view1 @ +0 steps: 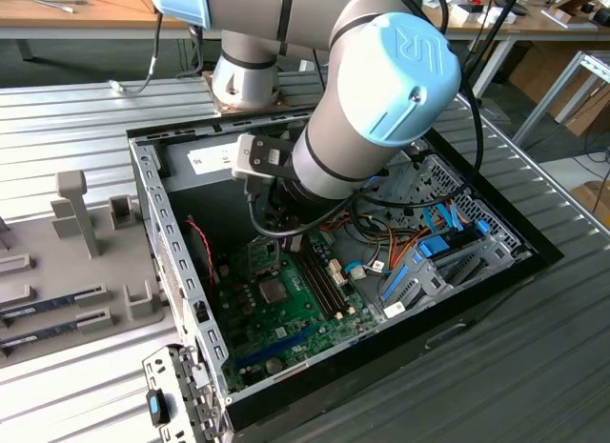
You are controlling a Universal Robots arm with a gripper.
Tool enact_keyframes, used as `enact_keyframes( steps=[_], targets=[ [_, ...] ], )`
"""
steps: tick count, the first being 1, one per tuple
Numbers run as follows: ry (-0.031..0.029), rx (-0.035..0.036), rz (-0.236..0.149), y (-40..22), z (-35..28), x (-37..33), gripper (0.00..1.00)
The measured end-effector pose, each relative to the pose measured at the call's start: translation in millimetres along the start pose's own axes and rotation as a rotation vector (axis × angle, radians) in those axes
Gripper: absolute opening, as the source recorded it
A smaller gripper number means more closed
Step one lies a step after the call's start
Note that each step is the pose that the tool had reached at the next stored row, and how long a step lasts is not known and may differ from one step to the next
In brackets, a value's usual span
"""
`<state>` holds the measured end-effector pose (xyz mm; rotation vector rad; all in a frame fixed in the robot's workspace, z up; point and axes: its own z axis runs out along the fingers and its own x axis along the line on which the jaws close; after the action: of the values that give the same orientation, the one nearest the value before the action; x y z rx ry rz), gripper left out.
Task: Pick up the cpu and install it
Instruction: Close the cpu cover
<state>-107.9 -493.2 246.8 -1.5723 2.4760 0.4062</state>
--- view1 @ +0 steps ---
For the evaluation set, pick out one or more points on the silver CPU green edge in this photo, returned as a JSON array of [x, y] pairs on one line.
[[272, 290]]

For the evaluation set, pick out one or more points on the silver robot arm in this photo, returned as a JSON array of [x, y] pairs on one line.
[[333, 105]]

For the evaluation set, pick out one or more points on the black RAM slot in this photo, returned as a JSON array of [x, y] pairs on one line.
[[317, 288], [333, 283], [322, 287], [328, 285]]

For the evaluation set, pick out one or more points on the grey power supply unit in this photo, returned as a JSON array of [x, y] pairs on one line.
[[209, 157]]

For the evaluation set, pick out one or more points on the black case fan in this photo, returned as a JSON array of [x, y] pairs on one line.
[[197, 255]]

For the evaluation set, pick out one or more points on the green motherboard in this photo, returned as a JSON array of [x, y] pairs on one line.
[[295, 328]]

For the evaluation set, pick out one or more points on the blue expansion slot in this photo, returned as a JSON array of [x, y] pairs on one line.
[[276, 345]]

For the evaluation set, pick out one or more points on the blue disk carrier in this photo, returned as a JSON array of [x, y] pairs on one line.
[[433, 246]]

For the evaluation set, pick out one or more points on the round coin battery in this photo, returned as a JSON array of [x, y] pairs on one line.
[[274, 365]]

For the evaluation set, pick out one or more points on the black PC case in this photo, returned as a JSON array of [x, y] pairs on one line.
[[381, 350]]

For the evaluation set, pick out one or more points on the grey parts rack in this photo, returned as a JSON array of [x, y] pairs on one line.
[[109, 267]]

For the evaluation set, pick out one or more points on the grey disk bay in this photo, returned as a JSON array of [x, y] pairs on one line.
[[476, 267]]

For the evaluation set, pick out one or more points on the teal latch tab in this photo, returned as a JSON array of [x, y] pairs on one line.
[[153, 407]]

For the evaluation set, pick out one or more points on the dark blue RAM stick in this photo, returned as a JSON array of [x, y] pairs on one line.
[[43, 306], [43, 332]]

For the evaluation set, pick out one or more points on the small white box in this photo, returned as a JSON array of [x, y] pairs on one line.
[[464, 14]]

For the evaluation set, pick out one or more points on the black stand pole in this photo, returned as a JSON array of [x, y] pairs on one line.
[[495, 28]]

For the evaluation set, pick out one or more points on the wooden desk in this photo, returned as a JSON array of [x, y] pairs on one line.
[[524, 24], [47, 14]]

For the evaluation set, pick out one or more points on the small cardboard box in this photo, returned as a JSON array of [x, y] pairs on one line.
[[593, 200]]

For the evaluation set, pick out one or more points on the large cardboard box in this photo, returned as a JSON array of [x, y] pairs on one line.
[[588, 112]]

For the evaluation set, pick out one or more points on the open cardboard box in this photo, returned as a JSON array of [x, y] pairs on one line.
[[572, 5]]

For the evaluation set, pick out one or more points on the white wrist camera black mount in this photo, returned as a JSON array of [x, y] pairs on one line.
[[257, 155]]

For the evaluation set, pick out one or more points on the brown arm base plate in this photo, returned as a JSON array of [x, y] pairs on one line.
[[286, 102]]

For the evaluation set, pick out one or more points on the grey card retention bracket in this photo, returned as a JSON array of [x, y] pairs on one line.
[[167, 371]]

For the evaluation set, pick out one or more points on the aluminium shelf frame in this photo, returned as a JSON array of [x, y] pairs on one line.
[[553, 88]]

